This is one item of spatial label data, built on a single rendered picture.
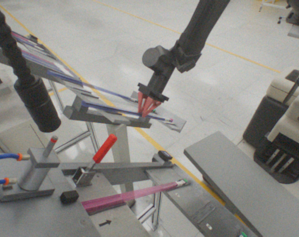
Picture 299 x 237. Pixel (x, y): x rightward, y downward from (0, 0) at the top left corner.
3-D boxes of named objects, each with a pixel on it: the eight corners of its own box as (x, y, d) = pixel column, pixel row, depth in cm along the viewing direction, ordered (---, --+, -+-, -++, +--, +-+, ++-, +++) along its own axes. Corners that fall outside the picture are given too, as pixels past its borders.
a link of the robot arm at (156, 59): (197, 65, 58) (186, 44, 61) (184, 50, 49) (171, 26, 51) (166, 85, 64) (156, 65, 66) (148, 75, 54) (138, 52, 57)
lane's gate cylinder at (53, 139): (46, 153, 19) (57, 135, 19) (49, 157, 19) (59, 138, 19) (41, 153, 19) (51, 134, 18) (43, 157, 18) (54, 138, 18)
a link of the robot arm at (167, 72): (180, 64, 63) (167, 59, 66) (171, 57, 57) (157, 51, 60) (170, 83, 64) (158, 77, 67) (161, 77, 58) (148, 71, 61)
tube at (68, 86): (152, 111, 95) (153, 109, 95) (154, 112, 95) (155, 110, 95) (64, 87, 52) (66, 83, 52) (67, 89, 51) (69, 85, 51)
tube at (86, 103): (169, 121, 88) (170, 118, 87) (171, 122, 87) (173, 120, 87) (80, 103, 44) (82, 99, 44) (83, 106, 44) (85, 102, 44)
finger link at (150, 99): (142, 119, 61) (155, 93, 59) (127, 109, 65) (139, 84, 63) (152, 121, 67) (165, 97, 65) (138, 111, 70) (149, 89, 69)
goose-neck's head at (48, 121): (57, 115, 16) (36, 70, 13) (65, 127, 16) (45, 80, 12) (36, 125, 16) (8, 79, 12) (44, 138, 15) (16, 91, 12)
